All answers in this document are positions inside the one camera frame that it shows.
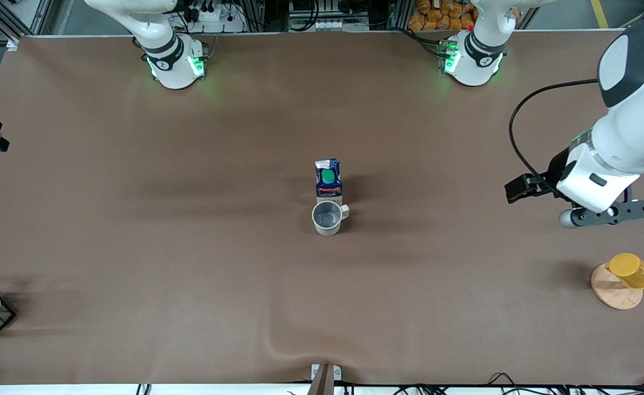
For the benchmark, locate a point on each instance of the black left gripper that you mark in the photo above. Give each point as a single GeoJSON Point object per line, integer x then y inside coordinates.
{"type": "Point", "coordinates": [554, 170]}

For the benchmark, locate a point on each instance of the blue milk carton green cap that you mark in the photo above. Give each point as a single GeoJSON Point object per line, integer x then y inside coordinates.
{"type": "Point", "coordinates": [328, 186]}

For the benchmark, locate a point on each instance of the cream ceramic mug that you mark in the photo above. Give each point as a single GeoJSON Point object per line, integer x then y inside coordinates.
{"type": "Point", "coordinates": [327, 216]}

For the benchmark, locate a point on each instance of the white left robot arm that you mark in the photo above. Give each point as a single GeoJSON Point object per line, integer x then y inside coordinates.
{"type": "Point", "coordinates": [634, 126]}

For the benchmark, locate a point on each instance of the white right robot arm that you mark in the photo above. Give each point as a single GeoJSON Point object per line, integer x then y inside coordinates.
{"type": "Point", "coordinates": [174, 66]}

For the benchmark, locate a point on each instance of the yellow plastic cup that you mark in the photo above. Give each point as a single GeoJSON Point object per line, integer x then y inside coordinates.
{"type": "Point", "coordinates": [632, 271]}

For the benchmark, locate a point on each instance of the round wooden cup stand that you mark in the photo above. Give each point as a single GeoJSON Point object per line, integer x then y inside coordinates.
{"type": "Point", "coordinates": [613, 295]}

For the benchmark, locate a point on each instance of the orange snack packets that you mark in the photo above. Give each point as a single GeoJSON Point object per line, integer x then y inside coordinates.
{"type": "Point", "coordinates": [437, 16]}

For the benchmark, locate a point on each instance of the white power strip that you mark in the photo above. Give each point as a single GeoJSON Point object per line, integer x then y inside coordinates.
{"type": "Point", "coordinates": [212, 17]}

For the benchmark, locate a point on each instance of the small white socket strip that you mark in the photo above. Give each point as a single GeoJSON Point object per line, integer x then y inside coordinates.
{"type": "Point", "coordinates": [330, 24]}

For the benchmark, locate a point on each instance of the grey metal table bracket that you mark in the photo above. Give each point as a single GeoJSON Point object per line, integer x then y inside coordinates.
{"type": "Point", "coordinates": [337, 373]}

